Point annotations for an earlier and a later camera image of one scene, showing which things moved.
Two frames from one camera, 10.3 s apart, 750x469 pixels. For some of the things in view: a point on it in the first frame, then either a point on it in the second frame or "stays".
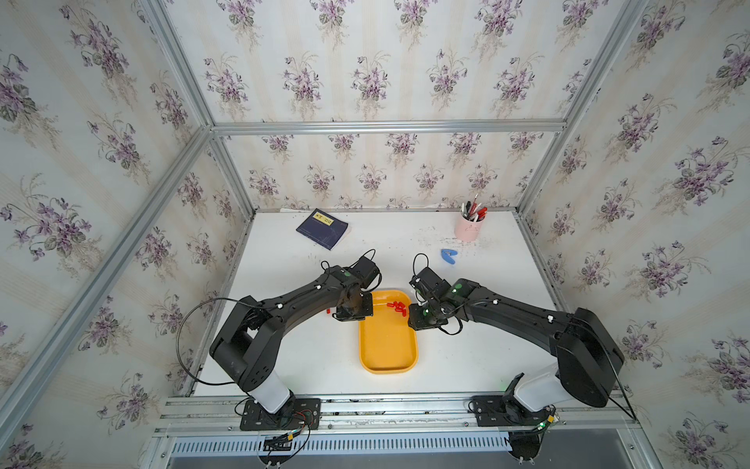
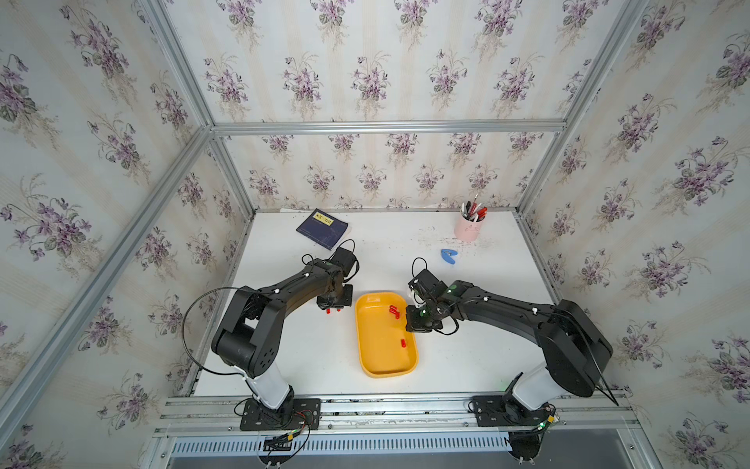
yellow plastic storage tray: (387, 343) stays
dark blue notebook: (322, 229) stays
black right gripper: (413, 321) stays
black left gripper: (345, 317) -> (348, 300)
